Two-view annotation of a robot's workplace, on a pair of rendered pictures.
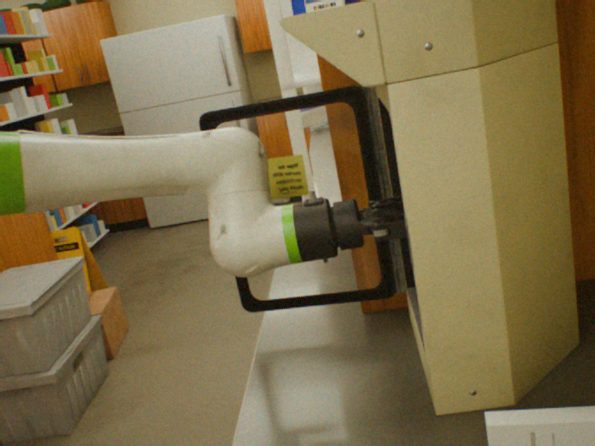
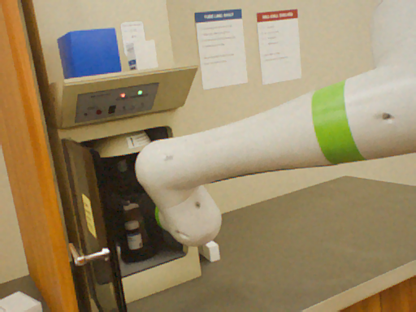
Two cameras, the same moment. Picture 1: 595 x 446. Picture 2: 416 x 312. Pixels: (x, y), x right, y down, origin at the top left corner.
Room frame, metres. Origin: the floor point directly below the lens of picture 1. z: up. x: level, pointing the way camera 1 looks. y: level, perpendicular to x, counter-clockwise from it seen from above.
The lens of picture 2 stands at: (1.43, 0.77, 1.48)
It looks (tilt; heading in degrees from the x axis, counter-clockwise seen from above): 12 degrees down; 239
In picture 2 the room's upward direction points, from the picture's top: 8 degrees counter-clockwise
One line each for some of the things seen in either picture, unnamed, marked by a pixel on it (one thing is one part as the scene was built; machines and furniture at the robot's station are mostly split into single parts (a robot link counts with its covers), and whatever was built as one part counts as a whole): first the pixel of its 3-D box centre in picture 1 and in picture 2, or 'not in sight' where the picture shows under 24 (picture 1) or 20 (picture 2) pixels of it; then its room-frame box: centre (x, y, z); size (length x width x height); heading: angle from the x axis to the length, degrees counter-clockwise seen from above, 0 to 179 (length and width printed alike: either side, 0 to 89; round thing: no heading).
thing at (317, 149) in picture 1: (299, 206); (94, 240); (1.11, -0.01, 1.19); 0.30 x 0.01 x 0.40; 77
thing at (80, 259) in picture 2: not in sight; (86, 251); (1.16, 0.05, 1.20); 0.10 x 0.05 x 0.03; 77
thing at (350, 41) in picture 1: (333, 48); (128, 94); (0.93, -0.10, 1.46); 0.32 x 0.12 x 0.10; 174
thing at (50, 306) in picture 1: (28, 316); not in sight; (2.76, 1.32, 0.49); 0.60 x 0.42 x 0.33; 174
